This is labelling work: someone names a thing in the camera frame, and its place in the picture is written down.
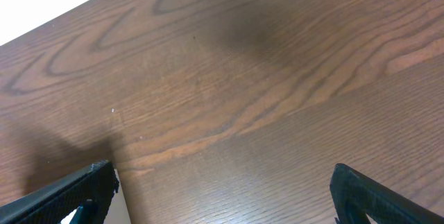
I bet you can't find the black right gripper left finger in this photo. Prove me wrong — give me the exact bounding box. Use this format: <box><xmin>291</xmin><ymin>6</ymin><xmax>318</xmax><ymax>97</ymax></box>
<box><xmin>1</xmin><ymin>160</ymin><xmax>119</xmax><ymax>224</ymax></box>

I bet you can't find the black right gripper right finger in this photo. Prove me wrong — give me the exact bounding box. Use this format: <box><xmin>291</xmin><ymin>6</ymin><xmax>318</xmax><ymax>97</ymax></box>
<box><xmin>330</xmin><ymin>163</ymin><xmax>443</xmax><ymax>224</ymax></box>

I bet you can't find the white box pink inside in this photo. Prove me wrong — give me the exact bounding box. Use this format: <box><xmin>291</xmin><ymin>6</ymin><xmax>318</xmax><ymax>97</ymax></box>
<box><xmin>60</xmin><ymin>183</ymin><xmax>131</xmax><ymax>224</ymax></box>

